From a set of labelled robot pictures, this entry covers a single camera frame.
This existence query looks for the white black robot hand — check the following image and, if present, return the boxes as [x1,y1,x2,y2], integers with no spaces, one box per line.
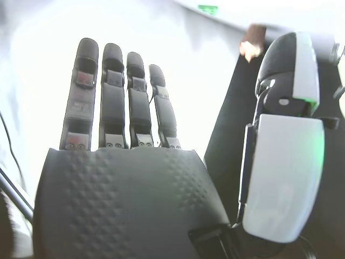
[32,31,340,259]

